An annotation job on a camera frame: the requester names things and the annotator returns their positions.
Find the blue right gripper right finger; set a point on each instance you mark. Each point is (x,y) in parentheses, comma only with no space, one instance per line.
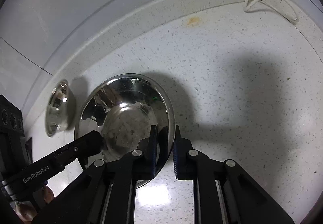
(184,163)

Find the small steel bowl back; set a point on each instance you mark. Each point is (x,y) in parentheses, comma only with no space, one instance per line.
(61,109)

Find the person's left hand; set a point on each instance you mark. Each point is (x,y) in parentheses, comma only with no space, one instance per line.
(27,210)

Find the black gas stove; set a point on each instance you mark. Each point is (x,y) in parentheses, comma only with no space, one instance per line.
(13,141)

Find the large steel bowl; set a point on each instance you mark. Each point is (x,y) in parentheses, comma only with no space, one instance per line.
(123,109)

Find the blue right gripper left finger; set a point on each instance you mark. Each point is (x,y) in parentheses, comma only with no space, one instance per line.
(150,153)

